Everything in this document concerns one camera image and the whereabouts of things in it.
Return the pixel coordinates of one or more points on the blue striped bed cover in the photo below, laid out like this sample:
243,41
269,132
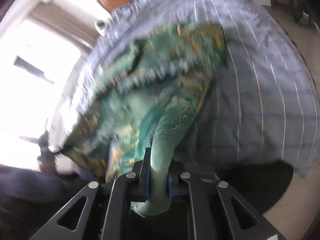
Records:
265,106

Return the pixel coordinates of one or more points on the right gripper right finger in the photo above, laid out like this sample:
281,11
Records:
205,210

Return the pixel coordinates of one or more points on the green floral patterned garment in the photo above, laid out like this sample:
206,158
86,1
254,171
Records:
148,97

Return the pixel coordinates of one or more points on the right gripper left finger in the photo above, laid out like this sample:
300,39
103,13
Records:
100,211

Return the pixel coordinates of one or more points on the beige curtain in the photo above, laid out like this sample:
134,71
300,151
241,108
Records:
56,19

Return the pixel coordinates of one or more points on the small white fan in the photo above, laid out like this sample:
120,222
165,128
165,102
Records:
100,27

